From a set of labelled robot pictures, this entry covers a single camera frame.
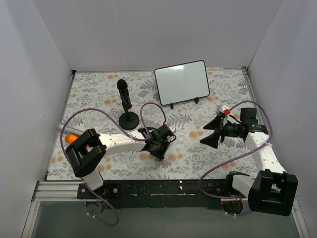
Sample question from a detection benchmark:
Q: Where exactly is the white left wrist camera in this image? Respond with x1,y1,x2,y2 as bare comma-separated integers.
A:
168,126,176,133

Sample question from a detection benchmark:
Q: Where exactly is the black round microphone stand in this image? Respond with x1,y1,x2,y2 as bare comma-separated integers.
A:
118,101,140,130

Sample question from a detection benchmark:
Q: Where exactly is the black whiteboard easel stand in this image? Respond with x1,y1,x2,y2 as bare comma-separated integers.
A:
168,97,200,110

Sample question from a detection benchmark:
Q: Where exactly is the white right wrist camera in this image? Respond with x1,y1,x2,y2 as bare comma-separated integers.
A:
216,105,230,118

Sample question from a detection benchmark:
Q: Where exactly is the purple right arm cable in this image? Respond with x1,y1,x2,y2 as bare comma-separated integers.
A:
198,100,273,216

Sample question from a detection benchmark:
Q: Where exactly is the floral patterned table mat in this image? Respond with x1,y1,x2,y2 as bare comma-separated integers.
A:
46,69,260,181

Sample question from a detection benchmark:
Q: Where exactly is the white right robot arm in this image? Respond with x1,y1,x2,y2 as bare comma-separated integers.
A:
200,105,298,216

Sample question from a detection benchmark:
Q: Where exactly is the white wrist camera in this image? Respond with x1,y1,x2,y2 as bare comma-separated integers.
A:
168,126,176,133
216,105,230,118

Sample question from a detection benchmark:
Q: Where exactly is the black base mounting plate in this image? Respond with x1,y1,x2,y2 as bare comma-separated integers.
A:
77,179,245,209

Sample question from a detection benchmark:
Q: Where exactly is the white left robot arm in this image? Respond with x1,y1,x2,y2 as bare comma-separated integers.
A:
66,124,176,198

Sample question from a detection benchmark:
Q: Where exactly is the black framed whiteboard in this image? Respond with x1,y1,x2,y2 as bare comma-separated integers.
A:
154,60,210,106

